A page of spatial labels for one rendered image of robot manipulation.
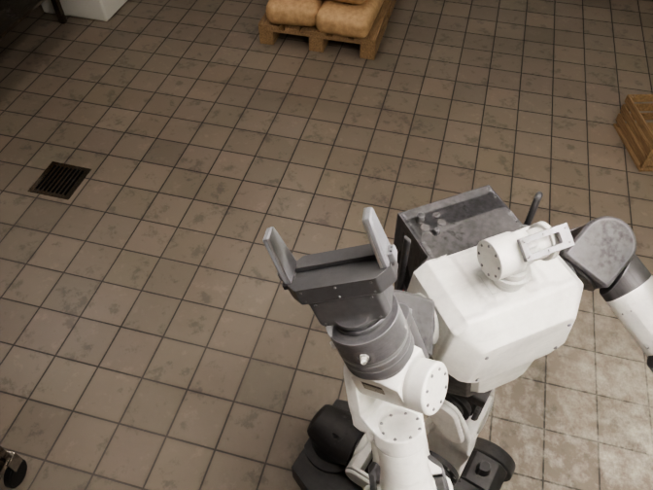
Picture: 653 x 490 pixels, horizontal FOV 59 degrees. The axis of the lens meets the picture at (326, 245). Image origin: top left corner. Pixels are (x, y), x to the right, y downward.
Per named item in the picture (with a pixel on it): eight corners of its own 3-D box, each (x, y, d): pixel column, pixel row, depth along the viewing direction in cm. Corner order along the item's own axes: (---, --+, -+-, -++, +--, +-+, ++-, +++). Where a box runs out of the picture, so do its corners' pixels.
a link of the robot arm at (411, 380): (323, 356, 69) (355, 408, 76) (400, 379, 62) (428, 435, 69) (367, 287, 75) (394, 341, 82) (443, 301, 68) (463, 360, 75)
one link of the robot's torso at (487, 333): (355, 316, 129) (363, 205, 102) (486, 269, 137) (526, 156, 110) (419, 437, 112) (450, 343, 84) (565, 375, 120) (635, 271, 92)
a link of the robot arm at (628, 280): (593, 302, 112) (550, 244, 115) (632, 276, 112) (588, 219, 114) (617, 301, 101) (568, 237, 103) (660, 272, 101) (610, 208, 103)
